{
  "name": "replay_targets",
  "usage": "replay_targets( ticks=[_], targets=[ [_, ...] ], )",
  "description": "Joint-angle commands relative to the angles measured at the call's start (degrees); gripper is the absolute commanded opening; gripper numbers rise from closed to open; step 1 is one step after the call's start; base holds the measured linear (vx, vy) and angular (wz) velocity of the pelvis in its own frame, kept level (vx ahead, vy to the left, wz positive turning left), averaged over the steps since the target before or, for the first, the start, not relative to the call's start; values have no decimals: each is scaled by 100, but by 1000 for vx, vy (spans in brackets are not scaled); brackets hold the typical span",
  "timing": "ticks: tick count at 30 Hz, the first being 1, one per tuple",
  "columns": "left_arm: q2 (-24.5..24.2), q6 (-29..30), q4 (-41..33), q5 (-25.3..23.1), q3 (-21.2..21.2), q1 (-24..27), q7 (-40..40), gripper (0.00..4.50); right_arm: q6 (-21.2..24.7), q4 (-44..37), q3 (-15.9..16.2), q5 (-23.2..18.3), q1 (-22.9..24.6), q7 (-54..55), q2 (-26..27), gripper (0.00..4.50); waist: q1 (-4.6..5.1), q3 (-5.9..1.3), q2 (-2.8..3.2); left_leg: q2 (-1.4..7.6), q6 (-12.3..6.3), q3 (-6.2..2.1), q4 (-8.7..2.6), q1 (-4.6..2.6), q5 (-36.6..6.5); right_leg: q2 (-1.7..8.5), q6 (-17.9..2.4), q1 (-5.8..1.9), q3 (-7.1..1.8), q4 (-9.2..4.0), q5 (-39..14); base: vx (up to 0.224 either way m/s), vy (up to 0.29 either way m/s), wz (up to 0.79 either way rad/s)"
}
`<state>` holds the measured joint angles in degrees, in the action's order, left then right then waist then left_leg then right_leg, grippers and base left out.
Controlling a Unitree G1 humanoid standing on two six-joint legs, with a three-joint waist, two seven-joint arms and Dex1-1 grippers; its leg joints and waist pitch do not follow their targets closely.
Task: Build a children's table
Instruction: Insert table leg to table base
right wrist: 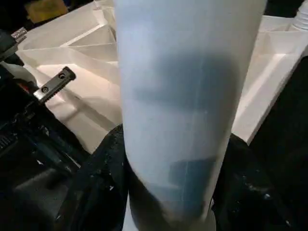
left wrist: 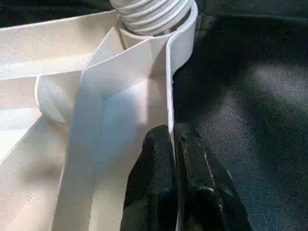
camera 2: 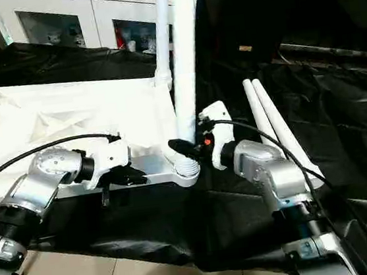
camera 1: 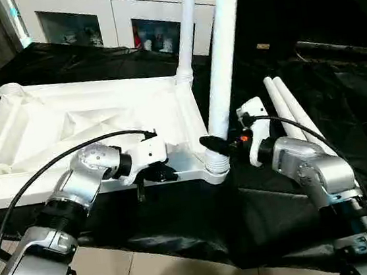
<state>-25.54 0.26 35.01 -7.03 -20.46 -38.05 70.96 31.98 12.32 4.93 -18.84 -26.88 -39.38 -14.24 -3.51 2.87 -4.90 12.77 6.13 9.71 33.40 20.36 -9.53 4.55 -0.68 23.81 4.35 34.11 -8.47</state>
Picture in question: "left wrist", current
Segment white plastic table top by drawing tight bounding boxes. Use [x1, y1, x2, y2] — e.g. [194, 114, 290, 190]
[0, 4, 200, 231]

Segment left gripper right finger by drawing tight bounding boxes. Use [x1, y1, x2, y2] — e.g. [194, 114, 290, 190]
[173, 122, 254, 231]

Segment white plastic table leg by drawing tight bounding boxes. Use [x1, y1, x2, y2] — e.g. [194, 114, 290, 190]
[109, 0, 193, 37]

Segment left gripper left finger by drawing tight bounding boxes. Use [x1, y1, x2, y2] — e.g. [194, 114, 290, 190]
[122, 124, 179, 231]

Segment black mat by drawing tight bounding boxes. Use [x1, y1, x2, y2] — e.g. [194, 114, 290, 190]
[0, 0, 308, 231]

